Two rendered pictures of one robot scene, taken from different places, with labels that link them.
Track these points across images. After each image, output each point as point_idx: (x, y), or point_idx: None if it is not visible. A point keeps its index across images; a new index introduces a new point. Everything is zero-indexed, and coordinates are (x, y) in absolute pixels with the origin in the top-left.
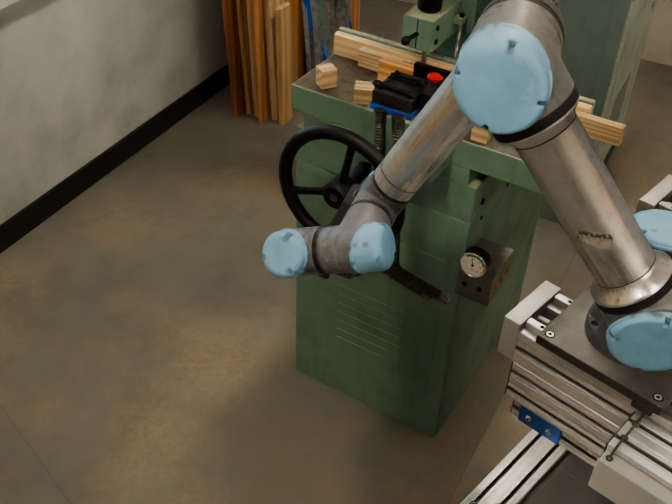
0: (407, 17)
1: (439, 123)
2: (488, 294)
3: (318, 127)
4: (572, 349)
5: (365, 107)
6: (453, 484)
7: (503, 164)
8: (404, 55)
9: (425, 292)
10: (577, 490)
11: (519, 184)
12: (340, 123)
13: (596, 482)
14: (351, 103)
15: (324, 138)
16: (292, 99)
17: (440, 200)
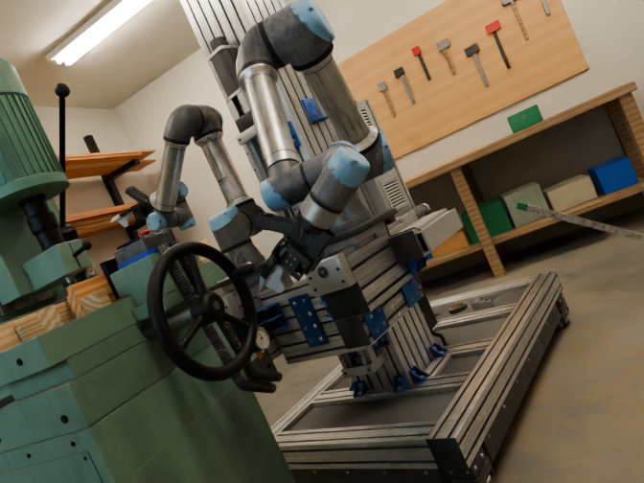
0: (59, 245)
1: (279, 103)
2: (273, 363)
3: (164, 253)
4: (366, 221)
5: (147, 256)
6: None
7: (210, 269)
8: (56, 305)
9: (273, 376)
10: (388, 417)
11: (223, 276)
12: (105, 335)
13: (430, 243)
14: (102, 308)
15: (175, 258)
16: (46, 354)
17: (204, 333)
